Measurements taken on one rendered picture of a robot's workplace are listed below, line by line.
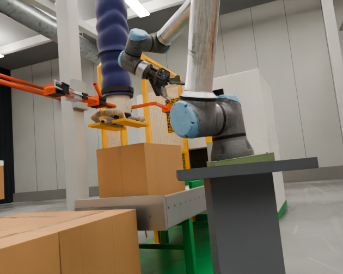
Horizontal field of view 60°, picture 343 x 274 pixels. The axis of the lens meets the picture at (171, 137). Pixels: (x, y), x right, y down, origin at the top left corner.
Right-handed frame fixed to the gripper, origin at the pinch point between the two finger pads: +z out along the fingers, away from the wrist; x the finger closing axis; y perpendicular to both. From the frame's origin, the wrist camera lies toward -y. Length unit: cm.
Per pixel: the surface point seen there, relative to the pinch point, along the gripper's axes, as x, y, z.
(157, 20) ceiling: 734, -554, -429
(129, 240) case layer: -62, -58, 16
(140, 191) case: -30, -67, 2
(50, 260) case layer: -95, -16, 0
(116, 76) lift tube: 15, -34, -52
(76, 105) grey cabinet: 32, -129, -116
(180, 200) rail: -18, -72, 27
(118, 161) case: -22, -67, -22
